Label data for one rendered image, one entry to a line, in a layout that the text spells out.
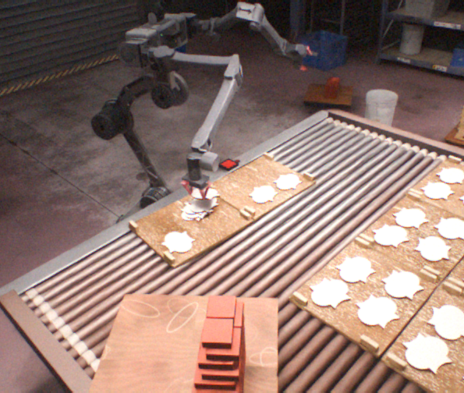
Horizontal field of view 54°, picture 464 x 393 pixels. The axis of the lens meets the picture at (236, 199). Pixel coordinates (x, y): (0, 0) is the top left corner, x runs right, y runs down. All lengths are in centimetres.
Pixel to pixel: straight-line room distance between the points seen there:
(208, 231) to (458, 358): 101
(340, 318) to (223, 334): 60
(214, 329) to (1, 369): 199
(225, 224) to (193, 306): 56
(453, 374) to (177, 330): 82
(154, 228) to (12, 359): 132
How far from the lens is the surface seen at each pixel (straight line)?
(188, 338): 141
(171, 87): 265
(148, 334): 144
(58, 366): 157
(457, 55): 627
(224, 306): 114
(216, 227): 193
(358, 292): 168
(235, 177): 223
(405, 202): 215
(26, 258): 356
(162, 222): 199
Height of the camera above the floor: 214
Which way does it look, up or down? 36 degrees down
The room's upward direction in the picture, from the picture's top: 3 degrees counter-clockwise
